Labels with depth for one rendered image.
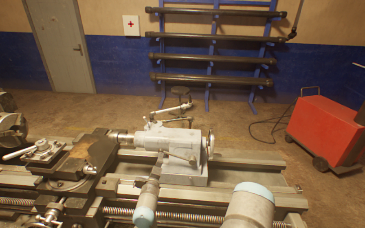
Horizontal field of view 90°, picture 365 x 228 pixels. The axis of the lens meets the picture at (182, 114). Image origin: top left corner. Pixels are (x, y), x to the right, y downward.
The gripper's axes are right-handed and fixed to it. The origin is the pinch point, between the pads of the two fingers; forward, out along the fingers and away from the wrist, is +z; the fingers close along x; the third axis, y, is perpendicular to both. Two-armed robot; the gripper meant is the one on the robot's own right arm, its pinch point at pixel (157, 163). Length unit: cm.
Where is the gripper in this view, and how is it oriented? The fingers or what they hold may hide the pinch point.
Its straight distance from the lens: 110.5
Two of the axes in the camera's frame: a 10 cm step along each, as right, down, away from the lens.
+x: 3.5, -8.0, -4.9
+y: 9.3, 3.4, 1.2
